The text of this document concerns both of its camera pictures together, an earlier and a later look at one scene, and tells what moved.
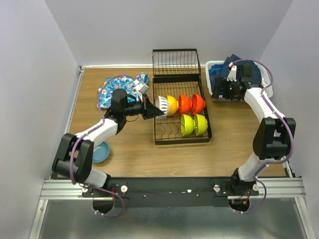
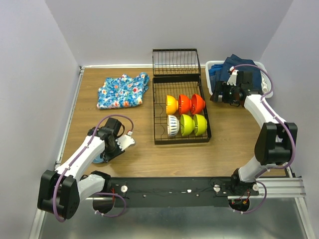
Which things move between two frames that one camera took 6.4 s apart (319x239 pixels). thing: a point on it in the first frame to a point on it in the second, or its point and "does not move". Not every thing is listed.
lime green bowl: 201,124 does not move
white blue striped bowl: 161,103 to 173,125
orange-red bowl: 185,104 does not move
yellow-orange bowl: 173,105 does not move
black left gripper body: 142,107 to 111,152
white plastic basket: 265,75 does not move
